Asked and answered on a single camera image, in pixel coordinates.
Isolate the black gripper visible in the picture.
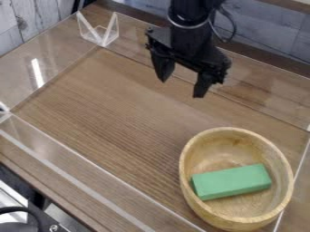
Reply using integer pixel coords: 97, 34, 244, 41
146, 19, 231, 98

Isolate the green rectangular block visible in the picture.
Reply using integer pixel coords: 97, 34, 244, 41
190, 164, 273, 201

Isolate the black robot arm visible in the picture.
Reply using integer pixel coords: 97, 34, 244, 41
146, 0, 237, 98

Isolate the wooden bowl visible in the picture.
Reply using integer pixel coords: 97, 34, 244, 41
179, 127, 293, 232

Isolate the clear acrylic corner bracket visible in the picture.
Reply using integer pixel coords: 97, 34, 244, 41
76, 12, 119, 47

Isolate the clear acrylic tray wall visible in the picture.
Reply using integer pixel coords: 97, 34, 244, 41
0, 6, 310, 232

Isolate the black metal table bracket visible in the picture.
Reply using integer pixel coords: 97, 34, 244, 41
28, 192, 62, 232

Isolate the black cable near floor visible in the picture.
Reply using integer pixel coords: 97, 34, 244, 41
0, 207, 38, 232

